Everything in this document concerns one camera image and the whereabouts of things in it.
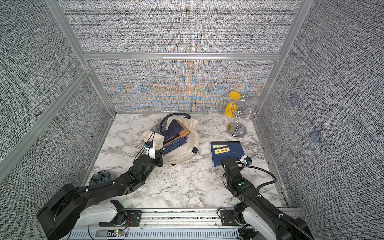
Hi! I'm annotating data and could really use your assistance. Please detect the cream canvas tote bag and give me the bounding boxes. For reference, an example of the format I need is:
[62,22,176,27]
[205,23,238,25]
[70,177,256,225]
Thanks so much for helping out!
[140,113,200,165]

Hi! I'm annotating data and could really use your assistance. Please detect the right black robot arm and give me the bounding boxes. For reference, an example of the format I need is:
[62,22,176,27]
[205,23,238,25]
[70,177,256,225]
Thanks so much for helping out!
[222,158,313,240]

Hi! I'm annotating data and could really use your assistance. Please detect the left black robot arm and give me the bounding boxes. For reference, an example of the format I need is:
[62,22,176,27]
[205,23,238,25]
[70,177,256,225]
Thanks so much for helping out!
[37,151,163,240]

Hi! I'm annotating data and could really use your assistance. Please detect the blue book stack in bag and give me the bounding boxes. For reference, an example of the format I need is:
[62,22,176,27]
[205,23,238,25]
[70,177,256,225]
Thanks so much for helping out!
[163,120,190,155]

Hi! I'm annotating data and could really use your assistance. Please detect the dark round cup cluster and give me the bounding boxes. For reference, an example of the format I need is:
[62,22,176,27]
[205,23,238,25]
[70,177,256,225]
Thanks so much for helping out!
[89,171,111,186]

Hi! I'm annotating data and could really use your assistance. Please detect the clear wine glass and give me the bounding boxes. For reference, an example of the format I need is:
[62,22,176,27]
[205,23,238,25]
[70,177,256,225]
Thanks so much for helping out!
[245,97,260,120]

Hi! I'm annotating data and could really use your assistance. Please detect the yellow wine glass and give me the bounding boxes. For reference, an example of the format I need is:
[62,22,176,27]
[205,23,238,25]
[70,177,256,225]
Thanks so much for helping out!
[225,92,241,118]

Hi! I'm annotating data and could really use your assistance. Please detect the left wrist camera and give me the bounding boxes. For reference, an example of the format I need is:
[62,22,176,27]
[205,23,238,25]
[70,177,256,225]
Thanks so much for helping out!
[143,141,156,160]

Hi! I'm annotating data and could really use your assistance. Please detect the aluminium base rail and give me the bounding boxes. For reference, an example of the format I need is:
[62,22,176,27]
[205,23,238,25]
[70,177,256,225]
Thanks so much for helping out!
[62,206,301,240]

